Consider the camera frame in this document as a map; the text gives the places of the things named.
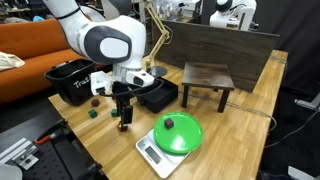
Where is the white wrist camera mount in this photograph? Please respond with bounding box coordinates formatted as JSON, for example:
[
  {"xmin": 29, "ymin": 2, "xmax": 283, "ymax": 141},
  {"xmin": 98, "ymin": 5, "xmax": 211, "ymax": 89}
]
[{"xmin": 89, "ymin": 68, "xmax": 156, "ymax": 96}]

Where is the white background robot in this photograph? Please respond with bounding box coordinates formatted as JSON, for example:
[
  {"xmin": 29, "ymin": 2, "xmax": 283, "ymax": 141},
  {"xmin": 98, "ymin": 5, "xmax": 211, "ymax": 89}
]
[{"xmin": 209, "ymin": 0, "xmax": 258, "ymax": 32}]

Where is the black breadboard base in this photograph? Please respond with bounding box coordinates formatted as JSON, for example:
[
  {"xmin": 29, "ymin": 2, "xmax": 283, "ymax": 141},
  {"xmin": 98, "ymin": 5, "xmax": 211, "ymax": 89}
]
[{"xmin": 0, "ymin": 109, "xmax": 108, "ymax": 180}]

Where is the dark wooden back panel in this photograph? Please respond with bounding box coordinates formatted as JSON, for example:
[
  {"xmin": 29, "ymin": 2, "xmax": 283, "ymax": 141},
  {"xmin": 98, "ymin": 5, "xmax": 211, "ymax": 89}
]
[{"xmin": 152, "ymin": 19, "xmax": 280, "ymax": 93}]

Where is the green plastic plate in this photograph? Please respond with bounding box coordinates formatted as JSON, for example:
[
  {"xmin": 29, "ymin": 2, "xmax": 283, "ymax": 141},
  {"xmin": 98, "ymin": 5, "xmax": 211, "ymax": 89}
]
[{"xmin": 153, "ymin": 111, "xmax": 204, "ymax": 155}]

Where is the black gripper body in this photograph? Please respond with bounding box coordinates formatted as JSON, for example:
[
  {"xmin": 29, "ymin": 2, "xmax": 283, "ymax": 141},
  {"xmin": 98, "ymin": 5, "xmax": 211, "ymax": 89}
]
[{"xmin": 111, "ymin": 81, "xmax": 135, "ymax": 109}]

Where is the white kitchen scale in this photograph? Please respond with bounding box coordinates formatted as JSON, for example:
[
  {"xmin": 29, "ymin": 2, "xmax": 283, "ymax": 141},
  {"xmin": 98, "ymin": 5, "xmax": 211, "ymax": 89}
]
[{"xmin": 135, "ymin": 128, "xmax": 193, "ymax": 179}]

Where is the black trash bin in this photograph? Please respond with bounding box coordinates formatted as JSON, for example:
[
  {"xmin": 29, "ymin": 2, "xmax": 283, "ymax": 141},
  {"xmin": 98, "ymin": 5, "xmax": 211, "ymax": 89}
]
[{"xmin": 43, "ymin": 58, "xmax": 98, "ymax": 107}]

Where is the aluminium extrusion bracket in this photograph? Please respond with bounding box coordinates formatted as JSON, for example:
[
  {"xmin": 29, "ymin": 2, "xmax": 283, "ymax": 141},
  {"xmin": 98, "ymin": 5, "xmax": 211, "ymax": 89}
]
[{"xmin": 0, "ymin": 137, "xmax": 40, "ymax": 171}]

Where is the wooden desk lamp grey shade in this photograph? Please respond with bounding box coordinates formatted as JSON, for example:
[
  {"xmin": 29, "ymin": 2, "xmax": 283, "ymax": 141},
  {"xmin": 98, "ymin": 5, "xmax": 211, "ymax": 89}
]
[{"xmin": 101, "ymin": 0, "xmax": 172, "ymax": 79}]

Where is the orange sofa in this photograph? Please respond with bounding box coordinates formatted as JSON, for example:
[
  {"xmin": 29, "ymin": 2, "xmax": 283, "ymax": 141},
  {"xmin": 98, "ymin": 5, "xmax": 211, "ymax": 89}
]
[{"xmin": 0, "ymin": 18, "xmax": 111, "ymax": 104}]

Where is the white cloth bag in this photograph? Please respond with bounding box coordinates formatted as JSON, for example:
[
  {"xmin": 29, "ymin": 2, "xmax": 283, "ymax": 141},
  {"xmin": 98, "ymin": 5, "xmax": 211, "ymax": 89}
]
[{"xmin": 0, "ymin": 51, "xmax": 26, "ymax": 72}]

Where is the grey cable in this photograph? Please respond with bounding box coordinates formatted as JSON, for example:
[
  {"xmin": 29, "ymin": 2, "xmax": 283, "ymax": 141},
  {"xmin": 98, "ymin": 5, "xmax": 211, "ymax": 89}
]
[{"xmin": 178, "ymin": 91, "xmax": 278, "ymax": 133}]

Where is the black clamp orange handle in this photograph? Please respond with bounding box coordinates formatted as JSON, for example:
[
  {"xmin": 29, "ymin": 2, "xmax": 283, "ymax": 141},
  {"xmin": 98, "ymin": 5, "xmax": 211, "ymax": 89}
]
[{"xmin": 34, "ymin": 118, "xmax": 67, "ymax": 145}]

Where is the black fabric box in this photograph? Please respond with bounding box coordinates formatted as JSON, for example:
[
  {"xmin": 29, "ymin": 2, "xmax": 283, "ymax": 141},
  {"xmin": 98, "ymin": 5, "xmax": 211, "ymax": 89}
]
[{"xmin": 134, "ymin": 77, "xmax": 179, "ymax": 114}]

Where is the small dark wooden stool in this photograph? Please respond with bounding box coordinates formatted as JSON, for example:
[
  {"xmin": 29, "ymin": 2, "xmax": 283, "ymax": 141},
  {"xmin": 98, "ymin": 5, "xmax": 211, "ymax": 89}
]
[{"xmin": 181, "ymin": 61, "xmax": 236, "ymax": 114}]

